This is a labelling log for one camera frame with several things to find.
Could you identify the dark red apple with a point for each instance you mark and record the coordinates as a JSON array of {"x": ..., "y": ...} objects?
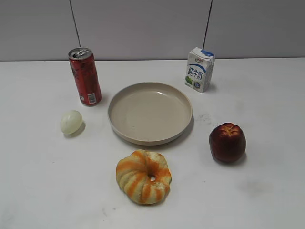
[{"x": 227, "y": 143}]

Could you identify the white milk carton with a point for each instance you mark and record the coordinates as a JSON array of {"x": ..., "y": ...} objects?
[{"x": 200, "y": 65}]

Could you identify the white egg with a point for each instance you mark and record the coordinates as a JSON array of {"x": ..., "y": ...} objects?
[{"x": 71, "y": 122}]

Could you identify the red soda can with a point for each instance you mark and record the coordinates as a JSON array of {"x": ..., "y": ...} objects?
[{"x": 83, "y": 67}]

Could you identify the beige round plate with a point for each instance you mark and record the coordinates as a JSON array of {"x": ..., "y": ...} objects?
[{"x": 150, "y": 113}]

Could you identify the orange striped ring bread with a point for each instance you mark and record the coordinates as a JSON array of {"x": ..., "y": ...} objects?
[{"x": 144, "y": 177}]

